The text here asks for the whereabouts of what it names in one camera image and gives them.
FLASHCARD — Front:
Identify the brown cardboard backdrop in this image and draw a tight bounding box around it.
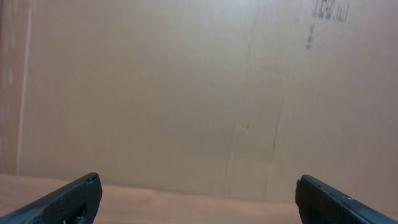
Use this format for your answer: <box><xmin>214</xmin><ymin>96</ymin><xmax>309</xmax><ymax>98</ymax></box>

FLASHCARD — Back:
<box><xmin>1</xmin><ymin>0</ymin><xmax>397</xmax><ymax>216</ymax></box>

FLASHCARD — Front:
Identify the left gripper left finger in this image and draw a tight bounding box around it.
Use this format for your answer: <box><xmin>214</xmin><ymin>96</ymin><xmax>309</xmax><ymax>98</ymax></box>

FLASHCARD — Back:
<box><xmin>1</xmin><ymin>172</ymin><xmax>102</xmax><ymax>224</ymax></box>

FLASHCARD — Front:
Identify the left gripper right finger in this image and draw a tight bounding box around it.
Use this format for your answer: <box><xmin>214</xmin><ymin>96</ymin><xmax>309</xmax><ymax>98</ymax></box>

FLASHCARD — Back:
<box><xmin>295</xmin><ymin>175</ymin><xmax>397</xmax><ymax>224</ymax></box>

